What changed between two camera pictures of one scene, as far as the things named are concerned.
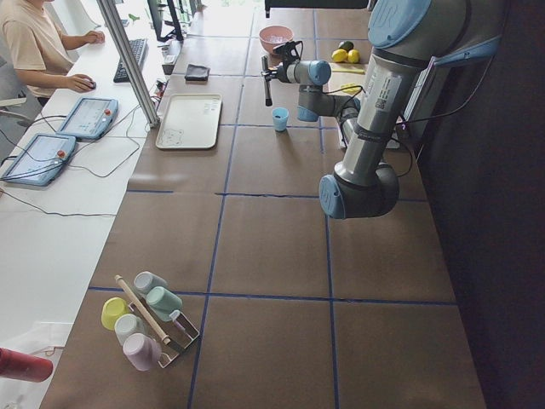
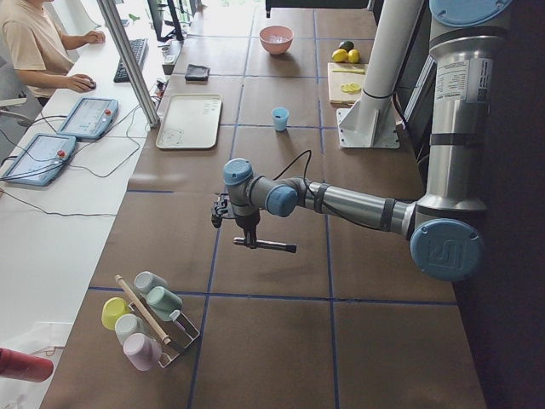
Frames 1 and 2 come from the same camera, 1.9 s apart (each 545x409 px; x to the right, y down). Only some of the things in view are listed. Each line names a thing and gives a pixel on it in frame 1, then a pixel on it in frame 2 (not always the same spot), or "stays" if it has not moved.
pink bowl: (274, 36) stays
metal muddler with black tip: (266, 83) -> (250, 239)
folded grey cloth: (196, 72) stays
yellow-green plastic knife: (353, 71) stays
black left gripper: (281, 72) -> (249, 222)
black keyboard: (138, 48) stays
